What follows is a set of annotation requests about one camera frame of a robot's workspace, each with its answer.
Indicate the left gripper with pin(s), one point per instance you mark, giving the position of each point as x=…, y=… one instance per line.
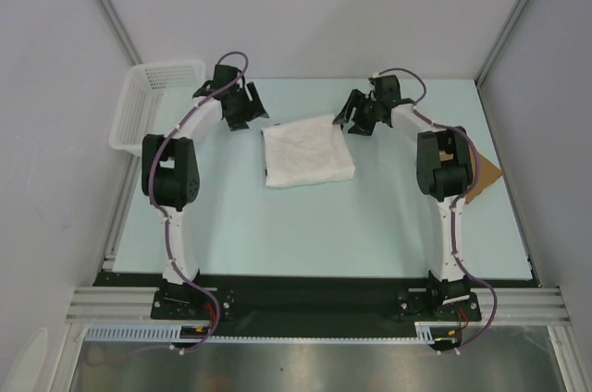
x=253, y=108

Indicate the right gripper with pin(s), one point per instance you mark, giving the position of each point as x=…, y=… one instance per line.
x=357, y=100

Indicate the white tank top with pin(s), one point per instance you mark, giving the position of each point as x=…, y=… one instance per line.
x=306, y=152

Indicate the tan tank top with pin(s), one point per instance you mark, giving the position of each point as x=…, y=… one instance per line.
x=485, y=174

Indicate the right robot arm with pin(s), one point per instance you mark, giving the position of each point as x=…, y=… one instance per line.
x=445, y=172

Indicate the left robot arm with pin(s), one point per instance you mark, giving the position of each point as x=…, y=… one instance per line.
x=171, y=182

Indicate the white plastic basket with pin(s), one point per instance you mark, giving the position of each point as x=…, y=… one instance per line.
x=154, y=98

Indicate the left aluminium corner post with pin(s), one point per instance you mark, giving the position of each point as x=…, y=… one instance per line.
x=119, y=31

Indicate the aluminium corner post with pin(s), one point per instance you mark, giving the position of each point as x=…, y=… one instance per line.
x=119, y=31
x=505, y=35

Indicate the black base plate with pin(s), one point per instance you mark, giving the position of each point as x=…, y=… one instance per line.
x=326, y=308

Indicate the white cable duct right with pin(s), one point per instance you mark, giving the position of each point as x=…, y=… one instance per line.
x=442, y=331

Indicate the white cable duct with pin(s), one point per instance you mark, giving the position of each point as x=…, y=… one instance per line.
x=442, y=331
x=146, y=333

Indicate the right aluminium corner post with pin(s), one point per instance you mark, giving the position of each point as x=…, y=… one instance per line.
x=505, y=35

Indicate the white cable duct left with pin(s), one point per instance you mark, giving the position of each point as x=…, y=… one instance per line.
x=146, y=333

